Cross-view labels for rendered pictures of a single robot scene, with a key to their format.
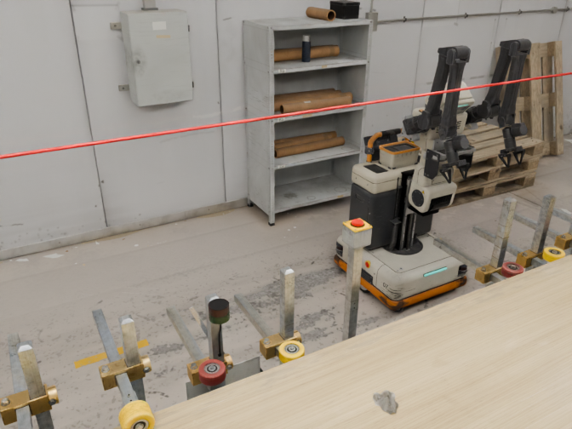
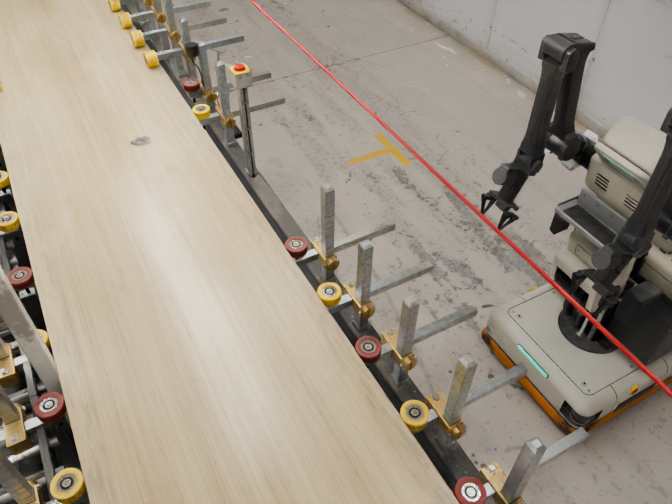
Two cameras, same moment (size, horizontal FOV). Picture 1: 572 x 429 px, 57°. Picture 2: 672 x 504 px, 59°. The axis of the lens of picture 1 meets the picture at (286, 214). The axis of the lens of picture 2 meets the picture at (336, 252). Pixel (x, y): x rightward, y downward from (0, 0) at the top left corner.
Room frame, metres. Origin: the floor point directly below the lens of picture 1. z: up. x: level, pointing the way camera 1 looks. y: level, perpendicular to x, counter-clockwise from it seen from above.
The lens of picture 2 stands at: (1.91, -2.39, 2.37)
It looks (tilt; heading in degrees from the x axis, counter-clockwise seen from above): 45 degrees down; 90
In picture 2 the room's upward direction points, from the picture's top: 1 degrees clockwise
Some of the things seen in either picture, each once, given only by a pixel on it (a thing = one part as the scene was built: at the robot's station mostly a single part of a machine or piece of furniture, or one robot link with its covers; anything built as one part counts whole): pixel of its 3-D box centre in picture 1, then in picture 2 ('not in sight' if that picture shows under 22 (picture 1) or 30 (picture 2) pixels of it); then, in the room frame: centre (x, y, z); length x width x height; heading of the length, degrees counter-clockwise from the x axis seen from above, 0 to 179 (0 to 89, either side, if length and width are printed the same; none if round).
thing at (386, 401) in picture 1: (386, 399); (140, 139); (1.07, -0.28, 0.91); 0.09 x 0.07 x 0.02; 7
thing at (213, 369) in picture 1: (213, 381); (192, 91); (1.19, 0.22, 0.85); 0.08 x 0.08 x 0.11
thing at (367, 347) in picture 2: not in sight; (367, 356); (2.01, -1.33, 0.85); 0.08 x 0.08 x 0.11
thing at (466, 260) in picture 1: (471, 263); (344, 243); (1.94, -0.80, 0.82); 0.43 x 0.03 x 0.04; 29
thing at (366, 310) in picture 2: (531, 257); (358, 300); (1.99, -1.08, 0.82); 0.14 x 0.06 x 0.05; 119
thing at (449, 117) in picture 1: (453, 94); (542, 109); (2.53, -0.80, 1.40); 0.11 x 0.06 x 0.43; 119
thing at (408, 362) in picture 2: (569, 239); (399, 349); (2.11, -1.30, 0.84); 0.14 x 0.06 x 0.05; 119
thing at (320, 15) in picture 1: (320, 14); not in sight; (4.29, -0.25, 1.59); 0.30 x 0.08 x 0.08; 29
